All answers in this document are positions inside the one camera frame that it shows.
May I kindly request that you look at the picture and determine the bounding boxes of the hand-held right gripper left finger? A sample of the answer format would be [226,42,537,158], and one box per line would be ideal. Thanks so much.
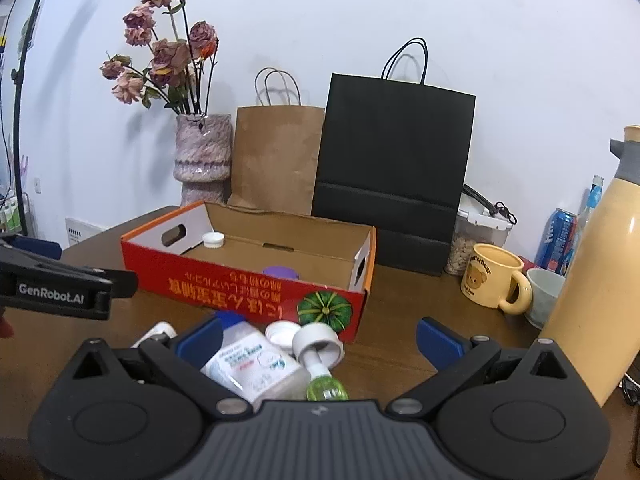
[70,316,252,419]

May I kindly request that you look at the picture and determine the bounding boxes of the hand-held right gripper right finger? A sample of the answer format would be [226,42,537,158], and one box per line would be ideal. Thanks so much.
[386,316,569,419]

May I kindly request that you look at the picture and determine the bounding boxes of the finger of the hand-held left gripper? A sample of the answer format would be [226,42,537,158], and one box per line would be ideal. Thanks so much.
[24,238,64,261]
[0,233,139,300]

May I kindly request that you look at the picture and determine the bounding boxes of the white spray bottle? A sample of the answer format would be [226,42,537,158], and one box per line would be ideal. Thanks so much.
[131,321,179,348]

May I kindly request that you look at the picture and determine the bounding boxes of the clear plastic bottle white label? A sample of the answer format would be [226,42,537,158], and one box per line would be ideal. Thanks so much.
[201,321,311,408]

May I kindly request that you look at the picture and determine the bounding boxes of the red cardboard box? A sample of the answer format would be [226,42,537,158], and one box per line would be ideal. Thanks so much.
[120,200,377,344]

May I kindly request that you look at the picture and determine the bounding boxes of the white tape roll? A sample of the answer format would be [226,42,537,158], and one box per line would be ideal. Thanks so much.
[292,324,346,368]

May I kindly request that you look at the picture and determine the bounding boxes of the green plastic bottle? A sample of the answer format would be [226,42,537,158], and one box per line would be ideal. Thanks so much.
[305,350,349,402]

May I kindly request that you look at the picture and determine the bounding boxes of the yellow bear mug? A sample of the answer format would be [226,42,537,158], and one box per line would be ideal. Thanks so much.
[460,243,534,315]

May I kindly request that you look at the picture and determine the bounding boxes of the clear food container with seeds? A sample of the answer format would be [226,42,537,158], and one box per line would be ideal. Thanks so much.
[444,185,515,277]

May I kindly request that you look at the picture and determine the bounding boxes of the pale grey cup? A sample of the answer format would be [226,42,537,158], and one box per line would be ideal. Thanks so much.
[524,267,567,330]

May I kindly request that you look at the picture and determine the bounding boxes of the black stand pole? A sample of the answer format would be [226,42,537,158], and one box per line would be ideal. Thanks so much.
[10,0,58,241]

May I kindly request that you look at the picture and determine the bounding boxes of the blue drink can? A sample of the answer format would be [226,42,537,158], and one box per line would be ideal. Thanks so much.
[534,207,578,275]

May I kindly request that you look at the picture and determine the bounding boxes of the mottled pink vase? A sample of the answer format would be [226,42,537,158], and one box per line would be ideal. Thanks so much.
[173,113,234,207]

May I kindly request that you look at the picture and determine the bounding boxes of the cream thermos jug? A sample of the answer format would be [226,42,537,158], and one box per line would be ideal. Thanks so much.
[537,125,640,408]

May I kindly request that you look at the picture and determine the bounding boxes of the black paper bag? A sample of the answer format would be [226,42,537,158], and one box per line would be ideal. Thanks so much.
[311,37,477,277]

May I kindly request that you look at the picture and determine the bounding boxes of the brown paper bag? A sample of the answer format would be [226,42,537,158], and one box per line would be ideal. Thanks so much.
[227,67,326,217]

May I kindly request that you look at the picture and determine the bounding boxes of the dried pink flowers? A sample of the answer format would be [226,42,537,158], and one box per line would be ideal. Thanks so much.
[100,0,219,116]

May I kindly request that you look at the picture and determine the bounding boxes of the white wire rack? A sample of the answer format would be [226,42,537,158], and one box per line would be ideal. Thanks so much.
[0,192,36,236]

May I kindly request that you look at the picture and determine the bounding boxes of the black cable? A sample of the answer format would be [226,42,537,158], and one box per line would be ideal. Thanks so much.
[492,201,518,226]

